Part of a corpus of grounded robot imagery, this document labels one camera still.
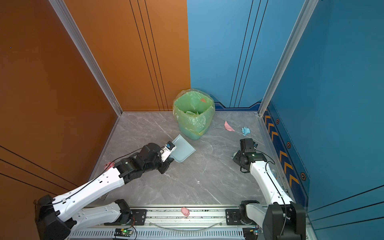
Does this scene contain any pink paper ball on rail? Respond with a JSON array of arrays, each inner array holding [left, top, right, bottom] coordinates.
[[181, 207, 190, 217]]

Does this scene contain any grey-green plastic dustpan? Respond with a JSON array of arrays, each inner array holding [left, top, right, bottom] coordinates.
[[171, 135, 196, 163]]

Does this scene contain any light blue paper scrap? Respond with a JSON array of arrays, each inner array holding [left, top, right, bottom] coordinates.
[[242, 127, 251, 136]]

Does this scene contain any right circuit board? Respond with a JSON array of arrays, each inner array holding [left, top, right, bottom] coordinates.
[[243, 228, 265, 240]]

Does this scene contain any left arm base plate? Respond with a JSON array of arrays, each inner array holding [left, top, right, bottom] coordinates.
[[104, 209, 147, 226]]

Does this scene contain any left circuit board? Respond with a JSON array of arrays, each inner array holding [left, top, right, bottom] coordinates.
[[114, 228, 135, 239]]

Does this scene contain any circuit board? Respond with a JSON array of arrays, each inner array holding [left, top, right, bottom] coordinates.
[[243, 228, 265, 240], [114, 228, 135, 239]]

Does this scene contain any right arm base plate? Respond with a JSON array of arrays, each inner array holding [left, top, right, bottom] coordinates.
[[225, 209, 250, 226]]

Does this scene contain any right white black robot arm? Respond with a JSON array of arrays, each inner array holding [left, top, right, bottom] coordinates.
[[233, 139, 307, 240]]

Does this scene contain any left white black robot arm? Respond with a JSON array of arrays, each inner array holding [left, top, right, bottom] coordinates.
[[35, 142, 177, 240]]

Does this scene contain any green trash bin with liner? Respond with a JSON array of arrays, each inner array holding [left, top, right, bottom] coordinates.
[[173, 89, 216, 140]]

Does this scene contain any pink toy on yellow base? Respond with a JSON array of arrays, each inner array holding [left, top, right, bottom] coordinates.
[[104, 162, 115, 171]]

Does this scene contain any pink paper scrap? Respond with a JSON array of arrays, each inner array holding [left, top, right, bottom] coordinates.
[[224, 121, 235, 132]]

